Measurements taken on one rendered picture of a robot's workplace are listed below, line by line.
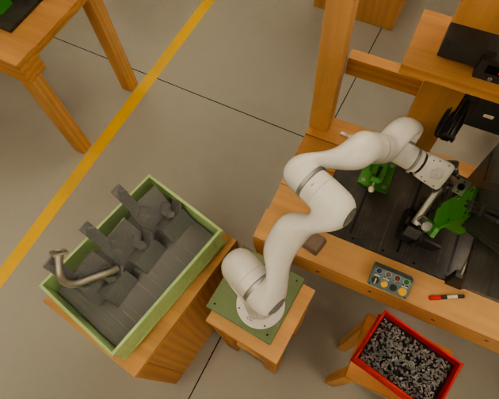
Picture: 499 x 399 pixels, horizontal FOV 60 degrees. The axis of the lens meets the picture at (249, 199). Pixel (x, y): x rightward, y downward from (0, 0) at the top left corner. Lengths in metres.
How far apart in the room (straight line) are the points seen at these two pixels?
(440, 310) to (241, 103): 2.06
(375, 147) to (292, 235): 0.32
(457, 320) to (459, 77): 0.88
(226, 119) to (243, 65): 0.51
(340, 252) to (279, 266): 0.56
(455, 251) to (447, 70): 0.76
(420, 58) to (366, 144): 0.42
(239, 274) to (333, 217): 0.38
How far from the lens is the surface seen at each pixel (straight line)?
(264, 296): 1.31
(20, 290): 3.06
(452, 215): 1.62
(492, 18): 1.45
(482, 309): 1.88
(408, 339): 1.78
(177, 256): 1.86
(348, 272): 1.77
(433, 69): 1.46
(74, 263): 1.92
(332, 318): 2.64
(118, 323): 1.85
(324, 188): 1.12
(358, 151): 1.14
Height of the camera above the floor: 2.58
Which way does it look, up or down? 65 degrees down
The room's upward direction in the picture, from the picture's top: 7 degrees counter-clockwise
